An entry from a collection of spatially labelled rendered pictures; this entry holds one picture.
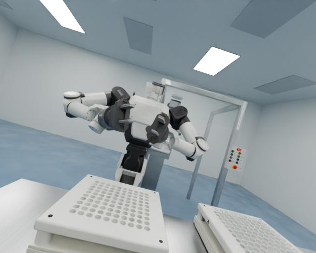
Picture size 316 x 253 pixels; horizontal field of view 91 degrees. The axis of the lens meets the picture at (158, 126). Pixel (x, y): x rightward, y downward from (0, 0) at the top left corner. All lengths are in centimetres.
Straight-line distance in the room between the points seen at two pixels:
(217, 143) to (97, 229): 553
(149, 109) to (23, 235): 74
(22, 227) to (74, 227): 15
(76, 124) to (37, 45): 275
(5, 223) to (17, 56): 653
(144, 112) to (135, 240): 72
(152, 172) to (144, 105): 129
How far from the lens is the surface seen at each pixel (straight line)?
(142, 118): 94
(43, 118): 613
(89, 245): 40
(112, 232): 36
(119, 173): 97
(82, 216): 39
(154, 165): 207
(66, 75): 598
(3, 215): 52
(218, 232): 50
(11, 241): 46
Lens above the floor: 113
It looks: level
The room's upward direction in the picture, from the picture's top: 16 degrees clockwise
